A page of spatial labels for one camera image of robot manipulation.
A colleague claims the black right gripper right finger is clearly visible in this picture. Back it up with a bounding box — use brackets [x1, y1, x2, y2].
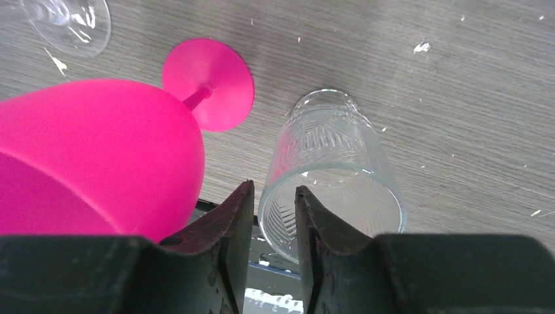
[295, 186, 554, 313]

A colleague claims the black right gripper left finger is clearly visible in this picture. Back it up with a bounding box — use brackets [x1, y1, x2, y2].
[1, 181, 255, 313]

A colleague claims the clear ribbed wine glass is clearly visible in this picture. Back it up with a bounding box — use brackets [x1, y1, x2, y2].
[258, 88, 407, 263]

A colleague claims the pink plastic wine glass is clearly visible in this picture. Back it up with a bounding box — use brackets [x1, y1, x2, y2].
[1, 38, 255, 242]

